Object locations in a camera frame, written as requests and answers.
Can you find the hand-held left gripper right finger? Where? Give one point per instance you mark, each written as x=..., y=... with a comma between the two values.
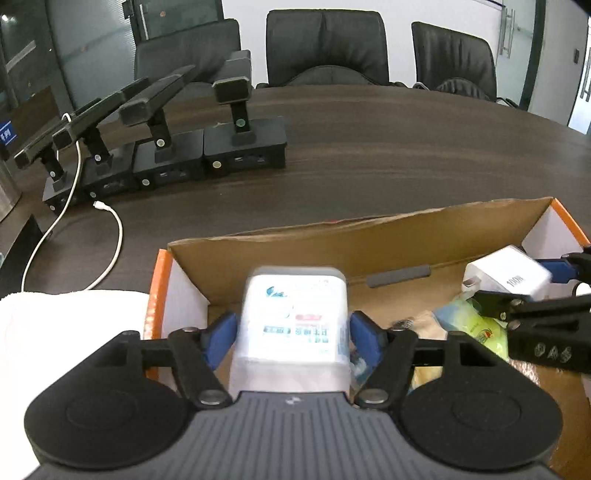
x=364, y=341

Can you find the orange-edged cardboard box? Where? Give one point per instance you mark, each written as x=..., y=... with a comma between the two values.
x=323, y=244

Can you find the white towel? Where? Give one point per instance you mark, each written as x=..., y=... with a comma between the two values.
x=69, y=323

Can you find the dark wooden desktop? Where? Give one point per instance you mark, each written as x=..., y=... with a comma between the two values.
x=392, y=157

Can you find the black office chair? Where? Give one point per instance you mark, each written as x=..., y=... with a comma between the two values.
x=323, y=41
x=452, y=55
x=184, y=55

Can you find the green snack packet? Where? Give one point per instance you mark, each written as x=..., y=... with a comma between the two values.
x=466, y=318

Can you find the white wet wipes container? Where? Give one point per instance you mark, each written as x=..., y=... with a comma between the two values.
x=295, y=314

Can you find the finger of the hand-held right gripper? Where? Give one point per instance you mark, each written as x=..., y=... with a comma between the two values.
x=556, y=270
x=545, y=332

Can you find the metal bin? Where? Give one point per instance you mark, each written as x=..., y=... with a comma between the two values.
x=8, y=189

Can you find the blue wall sign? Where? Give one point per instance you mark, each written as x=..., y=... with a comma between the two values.
x=5, y=131

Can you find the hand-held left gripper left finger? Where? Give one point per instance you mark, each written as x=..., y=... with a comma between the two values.
x=221, y=337

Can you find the white charger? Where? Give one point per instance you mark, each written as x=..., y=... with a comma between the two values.
x=508, y=270

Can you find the grey foam strip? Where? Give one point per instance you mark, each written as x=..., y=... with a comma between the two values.
x=399, y=276

